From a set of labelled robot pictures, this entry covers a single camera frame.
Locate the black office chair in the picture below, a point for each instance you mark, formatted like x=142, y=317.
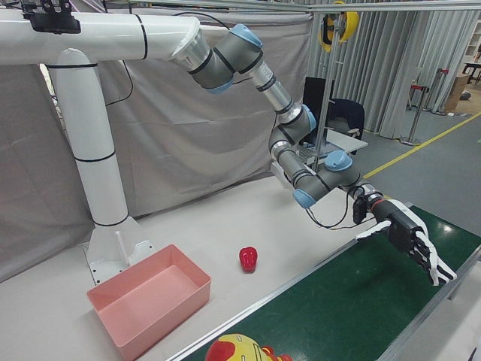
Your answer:
x=347, y=113

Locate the red yellow plush toy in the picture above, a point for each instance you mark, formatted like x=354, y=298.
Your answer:
x=233, y=349

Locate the grey pleated curtain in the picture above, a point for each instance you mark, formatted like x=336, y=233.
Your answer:
x=387, y=67

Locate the white desk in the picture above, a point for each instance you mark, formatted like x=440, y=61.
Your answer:
x=349, y=144

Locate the black flat monitor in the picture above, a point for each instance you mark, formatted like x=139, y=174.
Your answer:
x=312, y=101

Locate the silver stanchion post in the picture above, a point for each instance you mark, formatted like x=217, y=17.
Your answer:
x=439, y=92
x=415, y=109

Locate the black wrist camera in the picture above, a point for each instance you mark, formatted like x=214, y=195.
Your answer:
x=360, y=210

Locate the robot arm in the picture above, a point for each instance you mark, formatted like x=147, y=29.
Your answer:
x=240, y=56

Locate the red toy bell pepper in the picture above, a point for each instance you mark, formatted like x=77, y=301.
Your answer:
x=248, y=259

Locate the green conveyor belt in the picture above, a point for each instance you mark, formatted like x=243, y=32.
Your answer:
x=338, y=308

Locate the black stand camera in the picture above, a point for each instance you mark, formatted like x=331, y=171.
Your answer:
x=52, y=20

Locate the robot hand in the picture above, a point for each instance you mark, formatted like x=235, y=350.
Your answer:
x=402, y=229

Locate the grey laptop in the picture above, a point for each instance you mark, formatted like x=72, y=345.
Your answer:
x=308, y=154

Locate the cardboard box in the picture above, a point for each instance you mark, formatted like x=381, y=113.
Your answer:
x=456, y=94

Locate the pink plastic basket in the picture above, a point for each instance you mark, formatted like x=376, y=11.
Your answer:
x=150, y=301

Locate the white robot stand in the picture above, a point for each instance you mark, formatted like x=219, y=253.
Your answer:
x=94, y=131

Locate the grey fabric curtain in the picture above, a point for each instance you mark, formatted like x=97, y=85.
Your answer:
x=188, y=143

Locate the yellow hard hat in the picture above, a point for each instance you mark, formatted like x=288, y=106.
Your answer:
x=326, y=34
x=349, y=24

